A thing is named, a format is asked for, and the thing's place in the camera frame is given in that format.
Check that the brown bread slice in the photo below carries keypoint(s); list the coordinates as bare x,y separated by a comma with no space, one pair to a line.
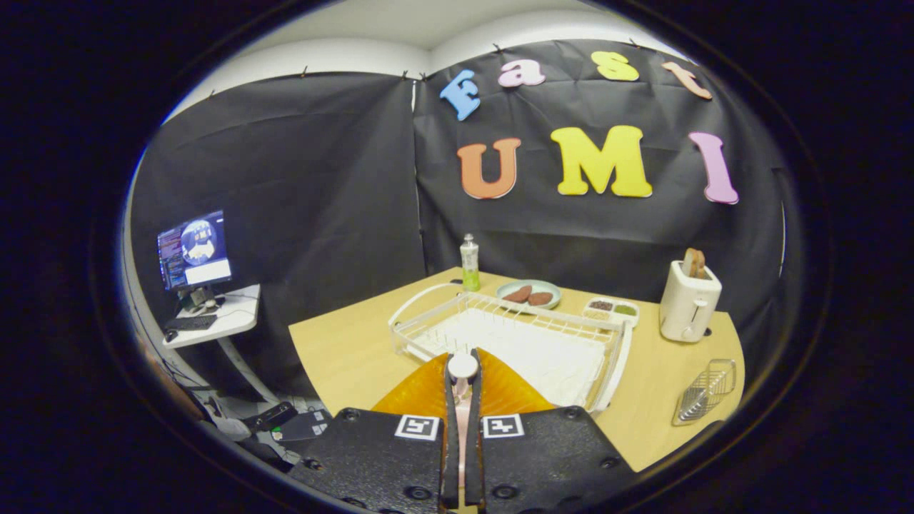
689,263
701,265

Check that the brown meat patty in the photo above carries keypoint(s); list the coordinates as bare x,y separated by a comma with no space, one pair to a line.
540,298
517,294

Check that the computer monitor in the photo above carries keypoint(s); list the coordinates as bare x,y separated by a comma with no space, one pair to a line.
194,250

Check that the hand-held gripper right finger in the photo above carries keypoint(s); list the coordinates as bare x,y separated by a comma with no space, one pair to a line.
475,442

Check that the black box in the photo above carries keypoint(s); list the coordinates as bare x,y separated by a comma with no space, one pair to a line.
271,415

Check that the pink plate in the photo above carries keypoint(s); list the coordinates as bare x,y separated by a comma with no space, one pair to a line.
463,442

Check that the white side desk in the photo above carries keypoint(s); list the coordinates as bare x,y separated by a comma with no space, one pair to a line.
239,314

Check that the white divided grain dish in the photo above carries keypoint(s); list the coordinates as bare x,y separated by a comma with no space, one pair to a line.
610,320

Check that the green dish soap bottle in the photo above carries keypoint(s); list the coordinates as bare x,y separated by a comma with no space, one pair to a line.
470,264

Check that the white drain mat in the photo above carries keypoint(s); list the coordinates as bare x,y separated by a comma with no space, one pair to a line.
543,357

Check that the white toaster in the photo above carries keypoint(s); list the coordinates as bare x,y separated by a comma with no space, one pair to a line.
685,307

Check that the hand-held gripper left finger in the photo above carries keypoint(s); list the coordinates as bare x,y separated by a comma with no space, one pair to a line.
451,442

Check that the light green plate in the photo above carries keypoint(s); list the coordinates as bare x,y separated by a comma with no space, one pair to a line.
550,285

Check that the black keyboard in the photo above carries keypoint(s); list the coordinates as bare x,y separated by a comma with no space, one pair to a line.
191,323

